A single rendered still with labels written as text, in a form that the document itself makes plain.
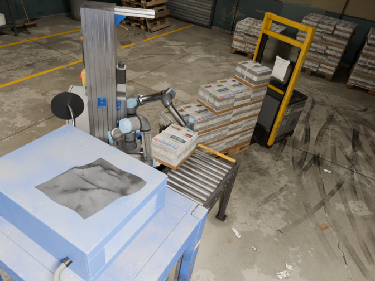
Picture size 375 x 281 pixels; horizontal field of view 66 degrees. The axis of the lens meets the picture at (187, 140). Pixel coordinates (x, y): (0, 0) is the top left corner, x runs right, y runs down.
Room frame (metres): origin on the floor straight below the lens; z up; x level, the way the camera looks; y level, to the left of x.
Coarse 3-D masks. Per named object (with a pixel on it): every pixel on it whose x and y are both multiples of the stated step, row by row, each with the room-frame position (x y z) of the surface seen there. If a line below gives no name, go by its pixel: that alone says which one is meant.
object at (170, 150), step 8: (160, 136) 2.16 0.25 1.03; (168, 136) 2.19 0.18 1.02; (152, 144) 2.09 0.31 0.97; (160, 144) 2.05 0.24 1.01; (168, 144) 2.04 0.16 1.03; (176, 144) 2.06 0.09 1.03; (184, 144) 2.08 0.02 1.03; (152, 152) 2.09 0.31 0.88; (160, 152) 2.05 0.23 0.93; (168, 152) 2.01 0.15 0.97; (176, 152) 1.98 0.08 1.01; (184, 152) 2.10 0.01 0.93; (168, 160) 2.01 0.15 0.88; (176, 160) 1.98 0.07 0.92
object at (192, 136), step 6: (174, 126) 2.37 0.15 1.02; (180, 126) 2.38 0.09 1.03; (174, 132) 2.26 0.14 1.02; (180, 132) 2.28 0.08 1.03; (186, 132) 2.29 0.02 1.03; (192, 132) 2.30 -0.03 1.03; (186, 138) 2.18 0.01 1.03; (192, 138) 2.21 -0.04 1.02; (192, 144) 2.22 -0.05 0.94; (192, 150) 2.24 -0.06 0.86
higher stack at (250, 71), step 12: (252, 60) 3.89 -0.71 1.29; (240, 72) 3.66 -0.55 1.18; (252, 72) 3.51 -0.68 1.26; (264, 72) 3.53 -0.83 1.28; (252, 84) 3.47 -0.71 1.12; (252, 96) 3.45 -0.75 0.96; (264, 96) 3.63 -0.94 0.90; (252, 108) 3.50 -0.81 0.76; (252, 120) 3.55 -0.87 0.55; (252, 132) 3.63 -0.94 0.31
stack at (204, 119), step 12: (180, 108) 3.08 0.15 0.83; (192, 108) 3.13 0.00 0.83; (204, 108) 3.18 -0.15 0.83; (240, 108) 3.34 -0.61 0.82; (168, 120) 2.80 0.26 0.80; (204, 120) 2.93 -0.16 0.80; (216, 120) 3.07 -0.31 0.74; (228, 120) 3.22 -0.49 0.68; (216, 132) 3.09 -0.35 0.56; (228, 132) 3.26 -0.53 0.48; (216, 144) 3.13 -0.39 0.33; (228, 144) 3.31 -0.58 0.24; (216, 156) 3.17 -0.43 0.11; (228, 156) 3.34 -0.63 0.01
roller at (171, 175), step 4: (168, 172) 1.94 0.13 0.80; (168, 176) 1.91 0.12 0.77; (172, 176) 1.90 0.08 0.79; (176, 176) 1.90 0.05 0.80; (176, 180) 1.87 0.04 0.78; (180, 180) 1.87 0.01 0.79; (184, 180) 1.87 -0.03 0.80; (184, 184) 1.84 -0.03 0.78; (188, 184) 1.83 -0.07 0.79; (192, 184) 1.83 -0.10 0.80; (192, 188) 1.80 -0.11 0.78; (196, 188) 1.79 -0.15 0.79; (200, 188) 1.80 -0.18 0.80; (200, 192) 1.77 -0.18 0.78; (204, 192) 1.76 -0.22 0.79; (208, 192) 1.76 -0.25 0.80; (208, 196) 1.73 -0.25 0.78
